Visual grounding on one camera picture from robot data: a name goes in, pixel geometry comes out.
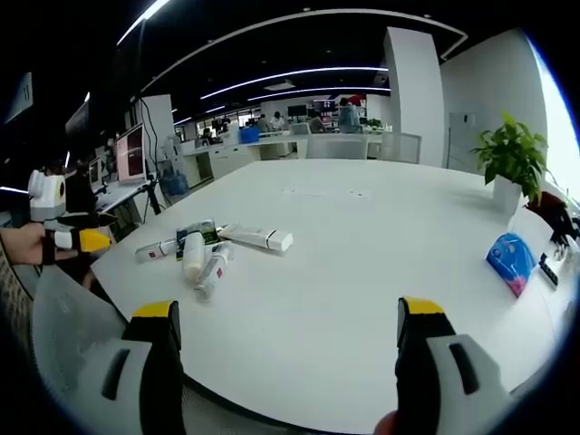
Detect green potted plant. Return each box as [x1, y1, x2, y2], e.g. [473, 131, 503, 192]
[469, 111, 550, 215]

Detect grey mesh chair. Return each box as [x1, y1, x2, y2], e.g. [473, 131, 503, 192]
[30, 266, 133, 409]

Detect long white skincare tube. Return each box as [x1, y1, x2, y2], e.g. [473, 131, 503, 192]
[217, 222, 295, 255]

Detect clear red-label skincare bottle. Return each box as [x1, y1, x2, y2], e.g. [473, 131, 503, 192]
[193, 243, 236, 301]

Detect cream skincare bottle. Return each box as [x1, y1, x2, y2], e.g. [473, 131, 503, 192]
[181, 232, 206, 283]

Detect silver white tube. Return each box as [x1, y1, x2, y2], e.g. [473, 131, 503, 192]
[134, 238, 179, 266]

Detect computer monitor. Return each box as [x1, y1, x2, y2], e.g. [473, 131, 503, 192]
[114, 123, 149, 186]

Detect green black skincare packet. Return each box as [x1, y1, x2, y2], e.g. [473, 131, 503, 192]
[175, 218, 219, 264]

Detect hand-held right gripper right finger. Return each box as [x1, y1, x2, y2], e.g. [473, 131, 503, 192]
[393, 295, 517, 435]

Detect white office chair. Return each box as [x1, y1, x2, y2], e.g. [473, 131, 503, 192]
[304, 132, 371, 160]

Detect blue water jugs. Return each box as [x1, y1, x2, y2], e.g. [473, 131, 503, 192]
[159, 172, 190, 197]

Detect dark red object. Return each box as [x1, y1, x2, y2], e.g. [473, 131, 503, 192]
[524, 189, 580, 249]

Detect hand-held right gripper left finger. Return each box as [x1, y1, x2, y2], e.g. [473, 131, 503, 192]
[74, 298, 188, 435]

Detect person's left hand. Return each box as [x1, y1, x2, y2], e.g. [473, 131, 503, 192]
[0, 223, 94, 269]

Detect person's right hand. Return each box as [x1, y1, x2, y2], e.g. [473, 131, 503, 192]
[373, 410, 401, 435]

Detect blue tissue packet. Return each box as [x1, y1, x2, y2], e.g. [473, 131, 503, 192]
[485, 232, 538, 299]

